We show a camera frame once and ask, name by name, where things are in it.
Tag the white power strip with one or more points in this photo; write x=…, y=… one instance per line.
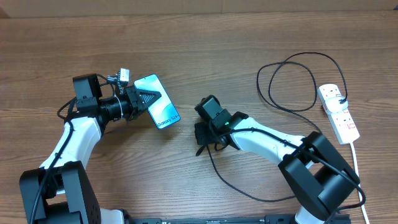
x=341, y=122

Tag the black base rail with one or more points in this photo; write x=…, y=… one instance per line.
x=217, y=220

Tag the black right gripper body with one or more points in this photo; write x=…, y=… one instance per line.
x=204, y=134

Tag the white charger adapter plug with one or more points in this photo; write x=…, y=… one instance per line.
x=335, y=104

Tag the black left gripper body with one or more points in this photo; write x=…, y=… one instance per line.
x=132, y=107

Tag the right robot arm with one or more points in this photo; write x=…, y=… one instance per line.
x=316, y=172

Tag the Samsung Galaxy smartphone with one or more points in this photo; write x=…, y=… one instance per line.
x=161, y=110

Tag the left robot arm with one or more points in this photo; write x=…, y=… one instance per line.
x=59, y=191

